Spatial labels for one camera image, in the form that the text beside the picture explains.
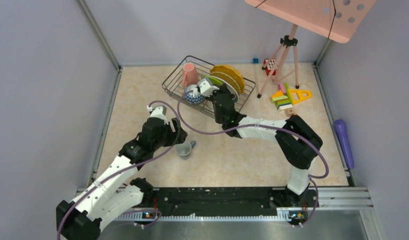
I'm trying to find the pink perforated board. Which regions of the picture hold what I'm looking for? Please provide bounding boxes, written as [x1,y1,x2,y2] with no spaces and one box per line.
[245,0,376,44]

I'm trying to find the pink tripod stand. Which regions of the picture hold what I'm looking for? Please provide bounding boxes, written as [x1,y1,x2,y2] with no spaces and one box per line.
[256,24,300,99]

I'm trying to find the yellow triangle toy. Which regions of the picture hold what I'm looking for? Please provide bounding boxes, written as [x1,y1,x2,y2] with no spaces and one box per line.
[287,89,313,105]

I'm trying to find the pink mug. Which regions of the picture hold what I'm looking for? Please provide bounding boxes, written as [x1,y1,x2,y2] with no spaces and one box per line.
[181,62,199,88]

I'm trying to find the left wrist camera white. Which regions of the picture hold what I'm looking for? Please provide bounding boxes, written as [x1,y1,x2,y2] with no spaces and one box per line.
[147,105,169,125]

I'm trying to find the red white dice box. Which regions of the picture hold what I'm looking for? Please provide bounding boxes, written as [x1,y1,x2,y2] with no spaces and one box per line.
[262,58,276,76]

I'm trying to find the stack of coloured wooden blocks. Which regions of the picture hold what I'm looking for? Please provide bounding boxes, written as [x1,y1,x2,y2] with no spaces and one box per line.
[271,82,296,117]

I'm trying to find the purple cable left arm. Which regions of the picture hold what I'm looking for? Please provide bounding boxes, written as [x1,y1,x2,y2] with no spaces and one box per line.
[56,100,182,240]

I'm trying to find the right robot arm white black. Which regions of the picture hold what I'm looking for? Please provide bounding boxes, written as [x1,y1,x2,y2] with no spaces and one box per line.
[209,90,323,206]

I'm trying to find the purple handle tool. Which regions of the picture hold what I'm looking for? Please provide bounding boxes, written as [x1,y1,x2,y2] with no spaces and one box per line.
[333,119,355,169]

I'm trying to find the grey white cup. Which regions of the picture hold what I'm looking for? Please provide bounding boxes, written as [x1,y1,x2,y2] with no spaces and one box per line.
[175,140,197,160]

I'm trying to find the woven bamboo round tray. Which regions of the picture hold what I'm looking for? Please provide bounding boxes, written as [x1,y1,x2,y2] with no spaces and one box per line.
[210,72,240,94]

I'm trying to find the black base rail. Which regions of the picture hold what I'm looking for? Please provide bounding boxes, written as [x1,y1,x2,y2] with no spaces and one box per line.
[141,187,316,217]

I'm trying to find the red patterned bowl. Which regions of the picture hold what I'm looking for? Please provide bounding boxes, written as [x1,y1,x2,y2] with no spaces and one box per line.
[184,85,205,104]

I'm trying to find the white plate green red rim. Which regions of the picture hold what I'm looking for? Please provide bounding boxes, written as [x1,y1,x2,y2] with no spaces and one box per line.
[207,75,239,103]

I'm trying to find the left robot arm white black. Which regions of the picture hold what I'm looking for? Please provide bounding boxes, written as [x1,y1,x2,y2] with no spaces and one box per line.
[56,116,188,240]

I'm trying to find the dark wire dish rack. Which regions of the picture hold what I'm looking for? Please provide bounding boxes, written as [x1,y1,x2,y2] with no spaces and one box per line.
[161,55,256,118]

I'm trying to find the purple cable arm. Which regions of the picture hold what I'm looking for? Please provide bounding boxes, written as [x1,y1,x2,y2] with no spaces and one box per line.
[176,89,330,227]
[56,100,182,240]

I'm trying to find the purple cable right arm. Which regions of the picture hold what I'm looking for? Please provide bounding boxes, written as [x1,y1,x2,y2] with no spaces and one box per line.
[176,89,330,227]

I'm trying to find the yellow polka dot plate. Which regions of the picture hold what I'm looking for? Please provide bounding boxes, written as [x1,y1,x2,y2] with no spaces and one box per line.
[210,64,245,95]

